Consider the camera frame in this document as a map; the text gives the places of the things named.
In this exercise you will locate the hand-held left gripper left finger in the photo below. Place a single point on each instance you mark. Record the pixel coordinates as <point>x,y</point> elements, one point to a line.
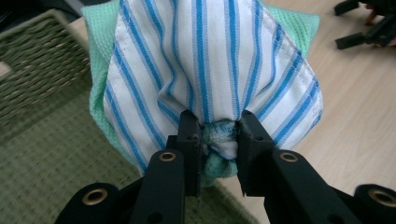
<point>174,174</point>

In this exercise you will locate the green woven basket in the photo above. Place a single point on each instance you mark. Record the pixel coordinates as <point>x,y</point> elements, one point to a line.
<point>40,124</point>

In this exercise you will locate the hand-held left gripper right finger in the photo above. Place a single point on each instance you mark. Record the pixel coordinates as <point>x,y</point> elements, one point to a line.
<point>280,177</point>

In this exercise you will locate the mint green striped pet shirt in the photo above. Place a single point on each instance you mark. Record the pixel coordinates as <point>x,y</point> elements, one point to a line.
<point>205,62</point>

